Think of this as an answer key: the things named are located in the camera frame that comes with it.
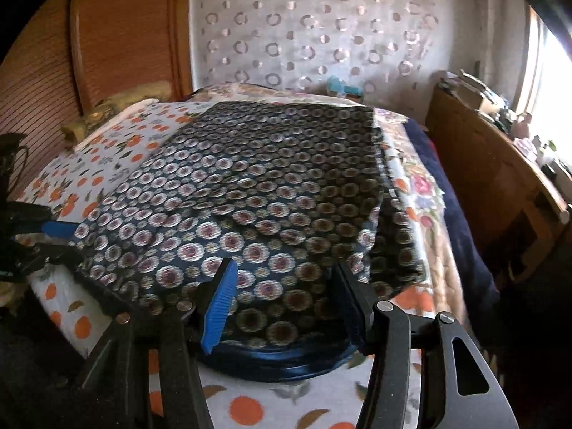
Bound navy circle-patterned garment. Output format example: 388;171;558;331
72;101;426;381

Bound white orange-print blanket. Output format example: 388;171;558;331
23;101;372;428

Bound navy blue bed blanket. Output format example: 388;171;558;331
403;119;500;329

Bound olive brown folded towel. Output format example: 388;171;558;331
60;80;173;146

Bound wooden slatted wardrobe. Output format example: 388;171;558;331
1;0;192;192

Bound pink figurine on sill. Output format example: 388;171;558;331
510;112;532;139

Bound stack of papers books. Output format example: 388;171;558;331
437;69;508;115

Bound blue tissue box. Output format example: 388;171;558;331
326;75;364;98

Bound white circle-patterned curtain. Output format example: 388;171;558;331
189;0;479;119

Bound bright window with frame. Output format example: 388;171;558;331
517;9;571;166

